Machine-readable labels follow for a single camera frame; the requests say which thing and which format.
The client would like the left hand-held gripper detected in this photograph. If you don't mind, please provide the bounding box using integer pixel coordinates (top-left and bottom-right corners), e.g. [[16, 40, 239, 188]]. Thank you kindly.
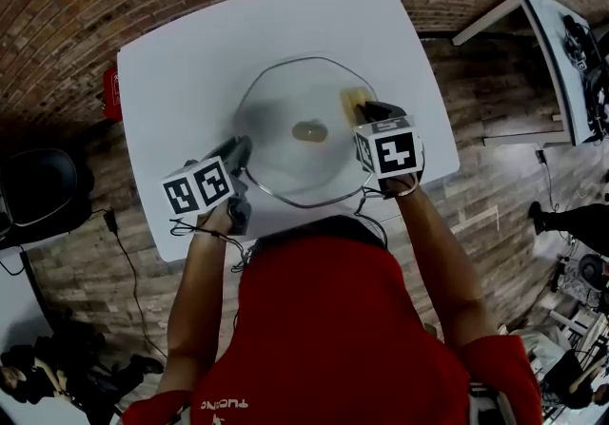
[[161, 135, 253, 237]]

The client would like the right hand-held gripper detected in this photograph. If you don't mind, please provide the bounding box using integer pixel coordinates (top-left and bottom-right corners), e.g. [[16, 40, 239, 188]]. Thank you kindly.
[[352, 100, 424, 199]]

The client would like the yellow sponge block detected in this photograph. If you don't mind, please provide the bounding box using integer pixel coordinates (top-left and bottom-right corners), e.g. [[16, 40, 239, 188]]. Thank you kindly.
[[340, 86, 375, 127]]

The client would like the clear glass plate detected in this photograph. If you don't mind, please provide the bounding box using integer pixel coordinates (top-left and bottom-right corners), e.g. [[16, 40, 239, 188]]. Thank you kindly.
[[232, 55, 382, 209]]

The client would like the person's right forearm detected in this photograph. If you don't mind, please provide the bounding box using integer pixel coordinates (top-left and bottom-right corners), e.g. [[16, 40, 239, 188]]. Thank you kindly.
[[394, 183, 487, 354]]

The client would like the person's left forearm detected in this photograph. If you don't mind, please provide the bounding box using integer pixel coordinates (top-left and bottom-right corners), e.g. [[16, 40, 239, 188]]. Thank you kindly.
[[156, 203, 235, 396]]

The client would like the red fire extinguisher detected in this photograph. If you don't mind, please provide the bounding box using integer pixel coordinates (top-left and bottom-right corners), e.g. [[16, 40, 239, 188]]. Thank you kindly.
[[101, 65, 123, 121]]

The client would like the white side table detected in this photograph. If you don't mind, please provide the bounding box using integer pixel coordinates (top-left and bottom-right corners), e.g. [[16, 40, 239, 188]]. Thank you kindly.
[[451, 0, 609, 149]]

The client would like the black chair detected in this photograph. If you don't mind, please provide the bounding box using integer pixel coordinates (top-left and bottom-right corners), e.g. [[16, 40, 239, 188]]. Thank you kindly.
[[0, 148, 95, 235]]

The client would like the person's red shirt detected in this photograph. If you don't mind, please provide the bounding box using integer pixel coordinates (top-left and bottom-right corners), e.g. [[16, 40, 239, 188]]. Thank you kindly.
[[121, 232, 543, 425]]

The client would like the white desk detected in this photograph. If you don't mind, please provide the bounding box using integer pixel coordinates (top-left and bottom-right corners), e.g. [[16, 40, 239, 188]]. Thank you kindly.
[[0, 244, 54, 349]]

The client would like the white metal rack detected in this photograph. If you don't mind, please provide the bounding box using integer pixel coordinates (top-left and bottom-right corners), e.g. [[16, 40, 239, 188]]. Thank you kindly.
[[546, 307, 609, 354]]

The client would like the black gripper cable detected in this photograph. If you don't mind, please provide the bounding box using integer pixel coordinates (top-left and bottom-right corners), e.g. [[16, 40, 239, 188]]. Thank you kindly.
[[354, 184, 390, 249], [168, 216, 258, 273]]

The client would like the black floor power cable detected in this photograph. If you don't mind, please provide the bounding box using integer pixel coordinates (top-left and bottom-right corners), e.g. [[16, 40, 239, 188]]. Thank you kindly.
[[92, 207, 168, 360]]

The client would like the thin floor cable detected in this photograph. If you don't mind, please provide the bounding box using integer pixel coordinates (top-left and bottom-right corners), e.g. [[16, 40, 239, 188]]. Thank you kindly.
[[535, 149, 580, 253]]

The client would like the black equipment with cables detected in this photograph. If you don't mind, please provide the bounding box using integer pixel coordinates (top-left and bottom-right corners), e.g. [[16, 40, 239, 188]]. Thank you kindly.
[[560, 13, 609, 139]]

